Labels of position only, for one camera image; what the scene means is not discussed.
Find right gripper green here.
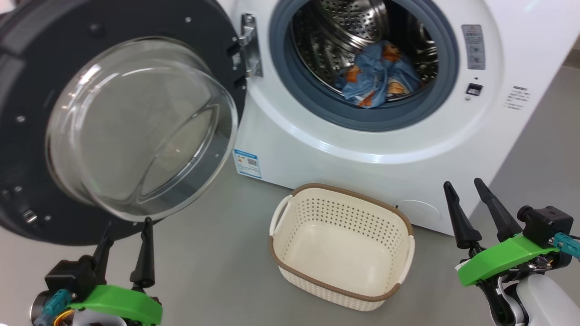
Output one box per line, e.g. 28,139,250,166
443,177,561,287

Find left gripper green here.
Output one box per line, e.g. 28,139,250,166
68,217,163,326

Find blue cartoon print garment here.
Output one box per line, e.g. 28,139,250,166
335,40,422,109

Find dark round washing machine door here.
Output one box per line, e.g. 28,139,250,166
0,0,248,247

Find cream perforated laundry basket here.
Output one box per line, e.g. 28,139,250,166
269,182,416,312

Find grey rubber door gasket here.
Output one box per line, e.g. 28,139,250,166
269,0,460,132

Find white front-load washing machine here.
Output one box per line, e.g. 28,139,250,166
217,0,580,237

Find steel washing machine drum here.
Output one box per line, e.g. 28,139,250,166
290,0,439,98

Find metal door hinge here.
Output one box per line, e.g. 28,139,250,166
237,13,264,78

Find round white filter cover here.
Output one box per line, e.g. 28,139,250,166
396,199,443,225

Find small printed text label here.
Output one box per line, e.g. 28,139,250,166
503,84,531,111

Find blue energy label sticker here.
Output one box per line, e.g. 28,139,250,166
233,149,263,180

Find grey warning label sticker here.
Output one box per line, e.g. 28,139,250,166
461,24,487,71

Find teal left camera cable connector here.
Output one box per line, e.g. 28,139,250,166
34,289,74,326

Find teal camera cable connector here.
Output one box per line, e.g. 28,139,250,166
34,289,74,326
553,232,580,261

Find teal right camera cable connector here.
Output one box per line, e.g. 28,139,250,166
553,232,580,261

